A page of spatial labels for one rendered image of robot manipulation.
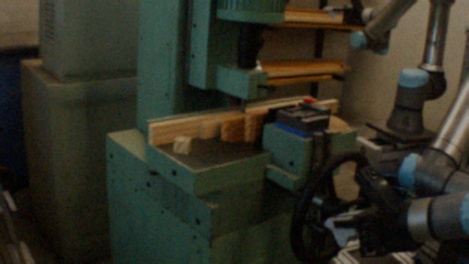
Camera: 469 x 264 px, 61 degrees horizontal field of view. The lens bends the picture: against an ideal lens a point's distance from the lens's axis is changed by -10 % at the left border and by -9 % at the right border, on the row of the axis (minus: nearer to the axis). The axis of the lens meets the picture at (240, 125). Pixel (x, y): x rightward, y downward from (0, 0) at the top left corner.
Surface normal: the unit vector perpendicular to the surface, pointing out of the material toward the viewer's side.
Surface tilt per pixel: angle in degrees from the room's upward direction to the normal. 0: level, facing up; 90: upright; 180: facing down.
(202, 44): 90
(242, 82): 90
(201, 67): 90
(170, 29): 90
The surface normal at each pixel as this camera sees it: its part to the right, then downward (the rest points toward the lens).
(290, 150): -0.76, 0.14
